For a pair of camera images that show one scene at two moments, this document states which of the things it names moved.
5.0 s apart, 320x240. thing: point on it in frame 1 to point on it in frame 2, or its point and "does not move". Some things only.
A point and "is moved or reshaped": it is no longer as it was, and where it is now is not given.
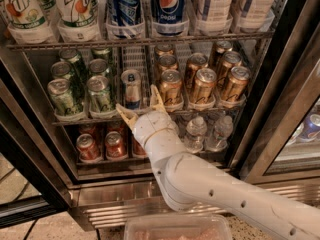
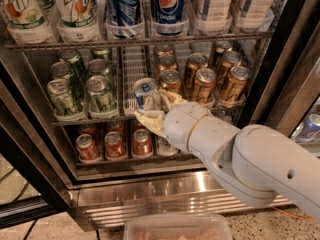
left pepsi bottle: [123, 10] does not move
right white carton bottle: [256, 7] does not move
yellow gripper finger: [156, 102] to [172, 99]
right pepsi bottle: [170, 8] does not move
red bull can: [132, 82] is moved or reshaped
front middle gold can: [204, 85] does not move
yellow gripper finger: [130, 118] to [154, 124]
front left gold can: [171, 90] does not move
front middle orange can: [115, 146] does not move
